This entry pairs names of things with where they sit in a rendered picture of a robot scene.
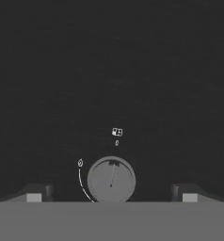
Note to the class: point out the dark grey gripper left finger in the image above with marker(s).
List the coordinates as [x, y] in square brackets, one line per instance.
[38, 192]

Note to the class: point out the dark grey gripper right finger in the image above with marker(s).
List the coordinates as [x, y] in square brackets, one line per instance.
[186, 192]

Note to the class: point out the black hob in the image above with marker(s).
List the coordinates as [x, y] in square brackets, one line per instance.
[112, 78]

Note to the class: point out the grey round stove knob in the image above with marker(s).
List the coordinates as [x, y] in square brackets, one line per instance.
[111, 179]

